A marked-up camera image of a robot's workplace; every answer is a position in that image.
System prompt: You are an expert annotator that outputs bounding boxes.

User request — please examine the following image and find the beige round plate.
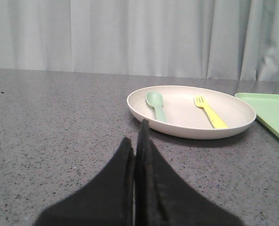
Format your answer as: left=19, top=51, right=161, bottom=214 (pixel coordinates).
left=127, top=85, right=256, bottom=139

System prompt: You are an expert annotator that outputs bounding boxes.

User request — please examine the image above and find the white curtain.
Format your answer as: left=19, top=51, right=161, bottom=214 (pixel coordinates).
left=0, top=0, right=279, bottom=81

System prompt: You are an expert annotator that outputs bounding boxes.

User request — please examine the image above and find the teal green spoon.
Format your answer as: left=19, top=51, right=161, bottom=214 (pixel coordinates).
left=145, top=91, right=167, bottom=123

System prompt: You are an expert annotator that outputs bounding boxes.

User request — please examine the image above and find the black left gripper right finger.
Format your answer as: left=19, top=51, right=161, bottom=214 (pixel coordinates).
left=134, top=119, right=226, bottom=226

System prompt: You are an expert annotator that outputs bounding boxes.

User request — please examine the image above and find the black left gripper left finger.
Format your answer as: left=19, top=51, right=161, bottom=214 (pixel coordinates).
left=35, top=137, right=135, bottom=226

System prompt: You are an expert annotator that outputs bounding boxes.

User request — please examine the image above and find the light green tray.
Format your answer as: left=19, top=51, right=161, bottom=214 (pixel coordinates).
left=235, top=93, right=279, bottom=139

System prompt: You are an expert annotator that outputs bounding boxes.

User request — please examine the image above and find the yellow plastic fork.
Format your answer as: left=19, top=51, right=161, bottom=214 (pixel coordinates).
left=194, top=96, right=228, bottom=129

